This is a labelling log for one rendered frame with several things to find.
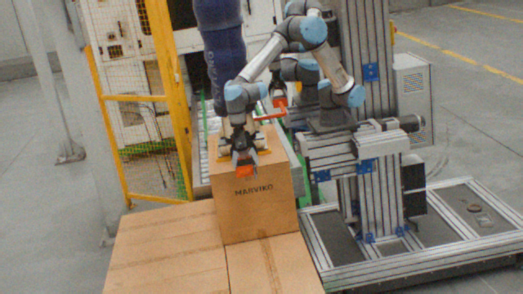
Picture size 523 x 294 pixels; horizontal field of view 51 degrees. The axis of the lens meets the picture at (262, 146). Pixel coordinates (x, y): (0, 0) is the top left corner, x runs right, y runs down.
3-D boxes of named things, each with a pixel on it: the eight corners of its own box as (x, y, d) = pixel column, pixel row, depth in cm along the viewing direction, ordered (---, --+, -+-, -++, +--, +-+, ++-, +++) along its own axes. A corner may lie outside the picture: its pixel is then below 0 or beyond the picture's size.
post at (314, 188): (310, 205, 426) (294, 80, 391) (319, 203, 427) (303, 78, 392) (313, 209, 420) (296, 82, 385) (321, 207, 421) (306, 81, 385)
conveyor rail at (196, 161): (194, 113, 567) (190, 95, 560) (198, 112, 567) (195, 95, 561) (198, 214, 351) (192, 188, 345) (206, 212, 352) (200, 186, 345)
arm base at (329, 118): (343, 115, 293) (341, 97, 289) (351, 123, 279) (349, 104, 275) (315, 120, 292) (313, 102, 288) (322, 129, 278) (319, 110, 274)
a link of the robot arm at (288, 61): (295, 77, 322) (307, -6, 336) (271, 77, 328) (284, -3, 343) (302, 85, 332) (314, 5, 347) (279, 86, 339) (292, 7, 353)
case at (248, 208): (219, 196, 339) (207, 135, 325) (283, 184, 341) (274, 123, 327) (223, 245, 283) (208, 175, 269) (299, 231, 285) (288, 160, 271)
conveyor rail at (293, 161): (256, 101, 571) (253, 84, 565) (261, 100, 572) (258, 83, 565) (297, 194, 356) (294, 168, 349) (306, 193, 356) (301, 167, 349)
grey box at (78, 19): (84, 43, 387) (72, 1, 377) (91, 42, 388) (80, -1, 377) (78, 48, 369) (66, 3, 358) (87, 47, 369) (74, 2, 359)
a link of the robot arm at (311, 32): (350, 92, 280) (297, 9, 249) (372, 96, 268) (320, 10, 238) (337, 110, 277) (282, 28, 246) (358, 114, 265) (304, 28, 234)
